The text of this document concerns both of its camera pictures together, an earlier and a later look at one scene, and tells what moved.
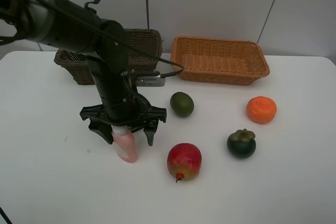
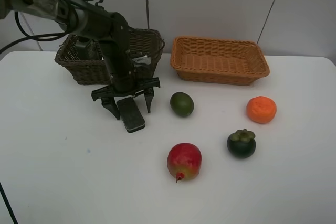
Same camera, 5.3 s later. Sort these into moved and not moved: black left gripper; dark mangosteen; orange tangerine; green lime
Moved: black left gripper
Not moved: orange tangerine; dark mangosteen; green lime
